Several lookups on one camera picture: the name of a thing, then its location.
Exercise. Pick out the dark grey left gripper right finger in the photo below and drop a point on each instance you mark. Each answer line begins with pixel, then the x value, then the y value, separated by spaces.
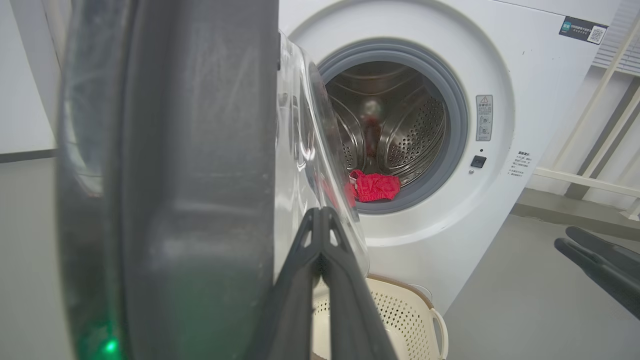
pixel 355 310

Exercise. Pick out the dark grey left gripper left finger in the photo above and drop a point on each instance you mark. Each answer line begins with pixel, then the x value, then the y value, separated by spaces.
pixel 295 300

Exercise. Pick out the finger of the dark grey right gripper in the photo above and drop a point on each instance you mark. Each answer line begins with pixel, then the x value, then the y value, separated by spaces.
pixel 615 252
pixel 610 280

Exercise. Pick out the red cloth garment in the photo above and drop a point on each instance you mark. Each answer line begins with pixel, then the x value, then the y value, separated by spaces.
pixel 375 187

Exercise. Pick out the grey washing machine door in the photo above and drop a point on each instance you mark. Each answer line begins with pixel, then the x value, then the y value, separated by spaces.
pixel 190 150

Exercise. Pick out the cream perforated laundry basket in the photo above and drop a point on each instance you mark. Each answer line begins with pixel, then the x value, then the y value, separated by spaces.
pixel 400 315

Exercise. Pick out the black door latch socket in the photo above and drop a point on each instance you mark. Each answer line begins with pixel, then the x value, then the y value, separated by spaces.
pixel 478 161

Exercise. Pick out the stainless steel washer drum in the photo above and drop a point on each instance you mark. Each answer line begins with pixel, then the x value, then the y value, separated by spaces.
pixel 400 125

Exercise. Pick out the white front-load washing machine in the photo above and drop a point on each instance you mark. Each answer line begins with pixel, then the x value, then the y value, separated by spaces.
pixel 525 75

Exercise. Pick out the round drain filter cover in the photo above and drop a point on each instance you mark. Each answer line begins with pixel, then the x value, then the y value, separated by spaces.
pixel 422 292

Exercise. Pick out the cream metal railing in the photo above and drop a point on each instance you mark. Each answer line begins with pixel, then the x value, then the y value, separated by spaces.
pixel 585 181

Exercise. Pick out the grey warning sticker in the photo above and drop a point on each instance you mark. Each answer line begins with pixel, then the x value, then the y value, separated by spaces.
pixel 484 117

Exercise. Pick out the white window blinds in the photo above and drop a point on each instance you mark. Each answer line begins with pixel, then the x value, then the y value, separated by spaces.
pixel 620 45

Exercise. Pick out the black QR code sticker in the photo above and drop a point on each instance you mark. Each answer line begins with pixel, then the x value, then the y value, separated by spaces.
pixel 582 30

